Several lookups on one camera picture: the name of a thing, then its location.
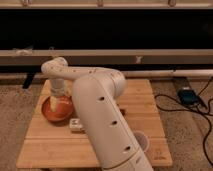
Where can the white labelled bottle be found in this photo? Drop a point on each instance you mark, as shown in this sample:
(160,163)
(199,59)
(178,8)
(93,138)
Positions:
(76,125)

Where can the orange ceramic bowl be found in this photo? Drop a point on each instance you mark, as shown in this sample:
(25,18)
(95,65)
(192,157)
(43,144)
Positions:
(64,110)

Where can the white cup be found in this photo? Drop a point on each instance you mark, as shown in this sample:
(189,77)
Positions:
(142,140)

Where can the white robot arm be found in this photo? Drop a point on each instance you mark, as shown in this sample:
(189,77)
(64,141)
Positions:
(94,94)

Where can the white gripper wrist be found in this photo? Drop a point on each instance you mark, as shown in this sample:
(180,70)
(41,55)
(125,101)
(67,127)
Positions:
(57,90)

